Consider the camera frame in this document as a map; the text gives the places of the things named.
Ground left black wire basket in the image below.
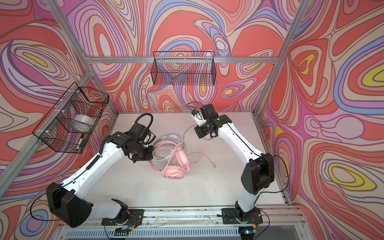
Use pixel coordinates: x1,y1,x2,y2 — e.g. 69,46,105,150
33,83,110,154

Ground pink cat-ear headphones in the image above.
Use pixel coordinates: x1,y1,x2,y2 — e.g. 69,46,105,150
149,141,191,180

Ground black wire basket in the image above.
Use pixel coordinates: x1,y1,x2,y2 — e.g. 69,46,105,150
151,51,217,86
33,83,110,154

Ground slotted grey cable duct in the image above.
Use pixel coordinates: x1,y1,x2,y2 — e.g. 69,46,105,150
59,227,240,240

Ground aluminium front rail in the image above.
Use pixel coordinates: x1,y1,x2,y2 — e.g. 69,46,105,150
59,205,304,229

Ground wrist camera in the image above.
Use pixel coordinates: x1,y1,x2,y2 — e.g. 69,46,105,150
128,123,156,145
191,104,219,127

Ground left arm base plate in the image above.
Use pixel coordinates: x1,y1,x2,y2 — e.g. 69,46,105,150
102,209,145,227

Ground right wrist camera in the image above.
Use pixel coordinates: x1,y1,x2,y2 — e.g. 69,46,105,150
191,104,219,127

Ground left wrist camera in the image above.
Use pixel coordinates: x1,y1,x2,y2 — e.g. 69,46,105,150
128,123,156,145

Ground white headphones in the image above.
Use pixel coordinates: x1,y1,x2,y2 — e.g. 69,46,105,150
153,134,182,170

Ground white tape roll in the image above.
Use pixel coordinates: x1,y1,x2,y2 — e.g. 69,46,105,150
70,114,95,134

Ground pink headphone cable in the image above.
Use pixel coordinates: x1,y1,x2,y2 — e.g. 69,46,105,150
178,128,217,168

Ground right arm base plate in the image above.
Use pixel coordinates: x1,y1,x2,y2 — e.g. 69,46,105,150
218,208,263,226

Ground rear black wire basket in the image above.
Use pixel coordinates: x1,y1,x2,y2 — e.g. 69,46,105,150
151,51,217,86

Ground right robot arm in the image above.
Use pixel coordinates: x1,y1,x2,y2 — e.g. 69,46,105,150
193,114,288,226

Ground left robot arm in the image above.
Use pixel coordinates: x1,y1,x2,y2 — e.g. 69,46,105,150
45,132,155,228

